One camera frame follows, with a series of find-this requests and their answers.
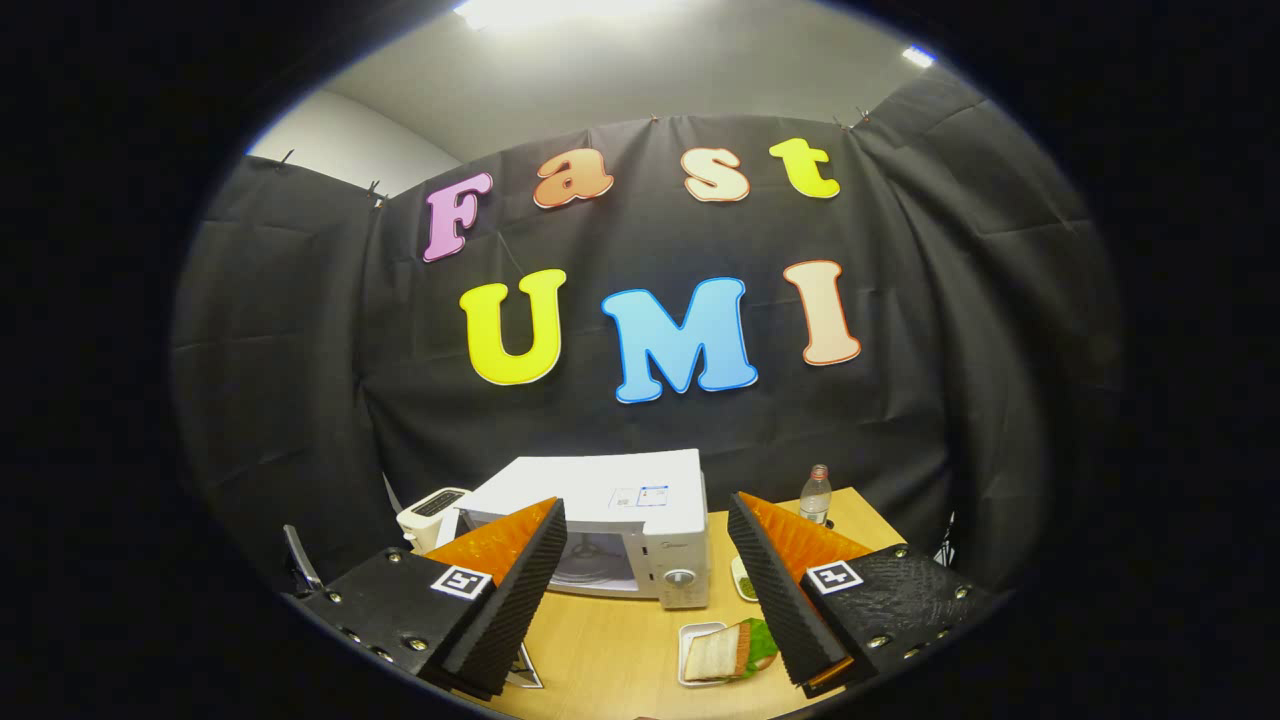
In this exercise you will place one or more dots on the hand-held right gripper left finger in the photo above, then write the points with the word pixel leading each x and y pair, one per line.
pixel 510 610

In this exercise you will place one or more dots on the grey metal bar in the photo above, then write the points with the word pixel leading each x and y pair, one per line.
pixel 302 560

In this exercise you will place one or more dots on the small ceiling light panel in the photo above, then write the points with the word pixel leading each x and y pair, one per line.
pixel 918 56

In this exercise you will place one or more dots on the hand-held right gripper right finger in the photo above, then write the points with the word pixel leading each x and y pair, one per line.
pixel 780 610

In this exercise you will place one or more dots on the large ceiling light panel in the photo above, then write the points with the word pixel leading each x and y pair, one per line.
pixel 560 10

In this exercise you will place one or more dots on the clear plastic water bottle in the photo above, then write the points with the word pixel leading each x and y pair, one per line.
pixel 815 500

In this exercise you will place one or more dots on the divided dish of beans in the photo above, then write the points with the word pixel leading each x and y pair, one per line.
pixel 743 582

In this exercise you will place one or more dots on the white ribbed tray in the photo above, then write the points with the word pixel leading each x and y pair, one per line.
pixel 690 635

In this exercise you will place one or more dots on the white toaster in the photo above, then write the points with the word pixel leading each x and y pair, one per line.
pixel 425 515

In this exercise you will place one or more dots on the lettuce sandwich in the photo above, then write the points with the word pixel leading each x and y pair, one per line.
pixel 715 655

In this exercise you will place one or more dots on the white microwave oven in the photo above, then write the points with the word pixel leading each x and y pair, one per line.
pixel 620 500

